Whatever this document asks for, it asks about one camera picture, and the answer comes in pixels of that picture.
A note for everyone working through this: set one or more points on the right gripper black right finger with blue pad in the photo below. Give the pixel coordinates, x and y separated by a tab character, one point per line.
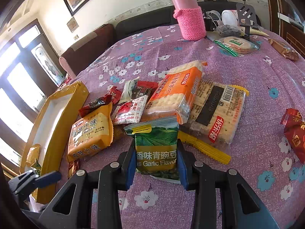
240	206

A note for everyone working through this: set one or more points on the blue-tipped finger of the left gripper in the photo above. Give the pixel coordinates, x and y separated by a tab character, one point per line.
27	182

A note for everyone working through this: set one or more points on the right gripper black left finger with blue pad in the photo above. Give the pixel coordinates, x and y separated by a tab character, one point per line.
71	206

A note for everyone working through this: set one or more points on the green pea snack bag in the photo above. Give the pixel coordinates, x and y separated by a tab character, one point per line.
156	147

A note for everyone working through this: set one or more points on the yellow cheese biscuit bag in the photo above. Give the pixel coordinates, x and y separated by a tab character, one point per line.
91	134

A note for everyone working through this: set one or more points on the clear soda cracker pack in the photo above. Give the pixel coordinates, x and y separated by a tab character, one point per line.
214	119

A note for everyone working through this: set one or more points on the white red snack pack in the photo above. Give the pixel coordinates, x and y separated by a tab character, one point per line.
130	112

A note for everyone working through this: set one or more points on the red black candy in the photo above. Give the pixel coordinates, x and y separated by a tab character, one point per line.
93	105

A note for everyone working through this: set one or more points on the white candy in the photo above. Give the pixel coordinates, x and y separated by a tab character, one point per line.
128	90

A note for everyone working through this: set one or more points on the orange cracker pack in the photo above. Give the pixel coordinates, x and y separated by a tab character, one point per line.
176	93

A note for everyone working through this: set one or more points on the red black candy bar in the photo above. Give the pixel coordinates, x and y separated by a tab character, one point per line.
144	88

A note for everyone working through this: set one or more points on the dark red rose snack bag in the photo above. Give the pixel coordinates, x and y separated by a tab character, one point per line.
294	131

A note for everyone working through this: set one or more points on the red candy wrapper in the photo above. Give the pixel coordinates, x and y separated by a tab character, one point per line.
115	94

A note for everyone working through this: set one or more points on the yellow cardboard tray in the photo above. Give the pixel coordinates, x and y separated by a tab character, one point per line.
52	127

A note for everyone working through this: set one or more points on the purple floral tablecloth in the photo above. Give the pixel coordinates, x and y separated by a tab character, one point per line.
260	152

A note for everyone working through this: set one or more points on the dark red armchair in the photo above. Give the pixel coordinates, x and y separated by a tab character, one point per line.
87	49

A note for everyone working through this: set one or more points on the round crackers clear pack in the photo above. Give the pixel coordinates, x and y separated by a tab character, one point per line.
236	45

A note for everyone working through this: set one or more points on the clear plastic bag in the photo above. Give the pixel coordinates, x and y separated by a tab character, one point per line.
215	29

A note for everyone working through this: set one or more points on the pink thermos knitted sleeve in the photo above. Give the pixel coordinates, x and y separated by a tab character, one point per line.
190	19

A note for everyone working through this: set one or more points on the brown snack bag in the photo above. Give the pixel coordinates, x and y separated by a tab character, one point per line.
284	49

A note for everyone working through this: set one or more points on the beige horn-shaped object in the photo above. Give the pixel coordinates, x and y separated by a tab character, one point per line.
258	32

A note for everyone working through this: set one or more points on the white container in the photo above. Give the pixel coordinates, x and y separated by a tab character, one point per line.
230	17

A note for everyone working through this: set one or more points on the black sofa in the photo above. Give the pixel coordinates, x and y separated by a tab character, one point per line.
163	17

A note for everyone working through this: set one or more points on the wooden cabinet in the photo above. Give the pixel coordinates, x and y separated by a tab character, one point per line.
285	22

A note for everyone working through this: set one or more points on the small wall plaque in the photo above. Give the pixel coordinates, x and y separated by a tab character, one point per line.
72	24

